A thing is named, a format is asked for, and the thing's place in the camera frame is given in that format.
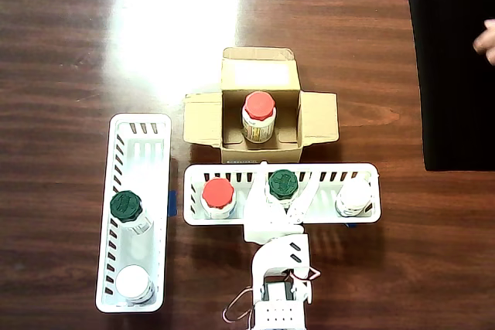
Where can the white slotted plastic tray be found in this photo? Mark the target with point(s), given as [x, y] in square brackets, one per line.
[328, 169]
[133, 144]

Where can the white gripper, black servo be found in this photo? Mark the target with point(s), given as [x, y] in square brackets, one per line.
[264, 217]

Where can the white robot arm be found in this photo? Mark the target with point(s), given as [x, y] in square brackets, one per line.
[280, 264]

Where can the brown cardboard box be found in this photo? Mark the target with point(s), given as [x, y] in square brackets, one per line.
[317, 121]

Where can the person's bare hand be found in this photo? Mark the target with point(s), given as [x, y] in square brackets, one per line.
[488, 42]

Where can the red-capped bottle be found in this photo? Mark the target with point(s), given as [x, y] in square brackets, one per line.
[218, 194]
[258, 107]

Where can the green-capped bottle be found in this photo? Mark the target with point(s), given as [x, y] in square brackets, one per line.
[125, 206]
[283, 184]

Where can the blue tape strip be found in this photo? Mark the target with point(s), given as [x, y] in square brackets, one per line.
[173, 202]
[350, 225]

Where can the black cloth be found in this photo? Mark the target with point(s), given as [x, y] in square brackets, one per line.
[452, 113]

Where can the white-capped bottle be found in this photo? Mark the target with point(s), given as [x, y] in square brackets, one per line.
[354, 196]
[133, 281]

